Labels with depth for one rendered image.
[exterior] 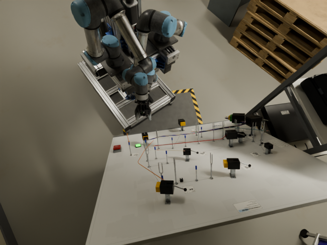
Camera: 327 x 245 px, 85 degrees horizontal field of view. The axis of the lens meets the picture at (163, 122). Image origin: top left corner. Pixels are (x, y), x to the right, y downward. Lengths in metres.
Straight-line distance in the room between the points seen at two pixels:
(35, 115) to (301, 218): 3.75
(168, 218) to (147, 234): 0.09
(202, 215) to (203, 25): 3.59
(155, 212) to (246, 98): 2.64
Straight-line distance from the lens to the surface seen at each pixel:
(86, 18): 1.07
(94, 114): 2.73
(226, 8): 4.08
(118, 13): 1.12
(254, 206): 0.86
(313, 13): 3.31
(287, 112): 1.79
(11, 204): 2.85
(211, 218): 0.78
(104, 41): 1.46
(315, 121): 1.40
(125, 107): 2.46
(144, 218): 0.80
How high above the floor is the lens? 2.37
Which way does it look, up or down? 67 degrees down
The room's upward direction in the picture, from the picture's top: 11 degrees clockwise
